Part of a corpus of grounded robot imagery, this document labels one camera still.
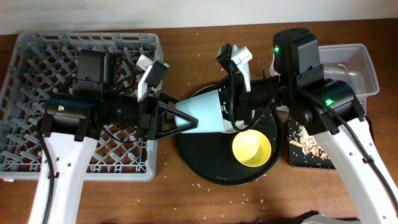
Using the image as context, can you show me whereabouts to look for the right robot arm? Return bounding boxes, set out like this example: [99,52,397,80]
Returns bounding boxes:
[217,28,397,223]

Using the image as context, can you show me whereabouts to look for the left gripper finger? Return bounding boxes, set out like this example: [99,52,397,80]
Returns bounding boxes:
[157,91,180,109]
[157,102,198,139]

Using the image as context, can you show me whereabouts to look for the blue cup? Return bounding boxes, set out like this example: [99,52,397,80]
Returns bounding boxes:
[175,90,224,134]

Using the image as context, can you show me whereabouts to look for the round black tray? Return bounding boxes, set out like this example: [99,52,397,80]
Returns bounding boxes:
[174,83,282,186]

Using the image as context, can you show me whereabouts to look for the food scraps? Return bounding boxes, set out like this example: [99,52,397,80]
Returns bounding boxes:
[289,125,328,160]

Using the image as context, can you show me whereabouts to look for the grey dishwasher rack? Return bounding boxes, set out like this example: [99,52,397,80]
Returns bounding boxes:
[1,32,164,182]

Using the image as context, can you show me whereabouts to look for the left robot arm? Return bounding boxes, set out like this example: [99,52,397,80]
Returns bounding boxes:
[29,50,198,223]

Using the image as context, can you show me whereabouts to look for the clear plastic bin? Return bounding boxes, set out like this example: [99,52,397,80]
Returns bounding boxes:
[269,43,380,106]

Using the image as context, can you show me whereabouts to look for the yellow bowl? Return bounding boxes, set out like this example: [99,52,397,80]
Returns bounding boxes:
[232,129,272,167]

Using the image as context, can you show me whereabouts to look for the black rectangular tray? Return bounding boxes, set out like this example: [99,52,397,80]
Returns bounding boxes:
[287,117,334,169]

